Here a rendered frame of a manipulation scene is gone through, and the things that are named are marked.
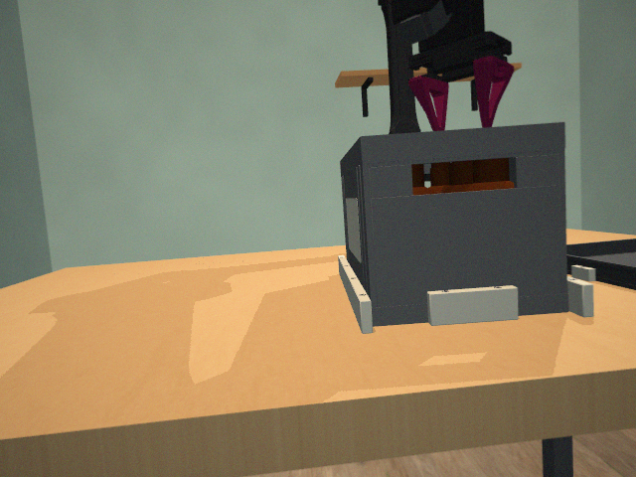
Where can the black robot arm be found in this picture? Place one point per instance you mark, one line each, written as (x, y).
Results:
(415, 21)

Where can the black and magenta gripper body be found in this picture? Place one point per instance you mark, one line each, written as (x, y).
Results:
(450, 58)

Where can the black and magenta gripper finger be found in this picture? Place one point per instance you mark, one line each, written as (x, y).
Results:
(490, 71)
(423, 88)

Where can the brown glass bottle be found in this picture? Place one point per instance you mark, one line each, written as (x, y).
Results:
(460, 176)
(418, 180)
(490, 174)

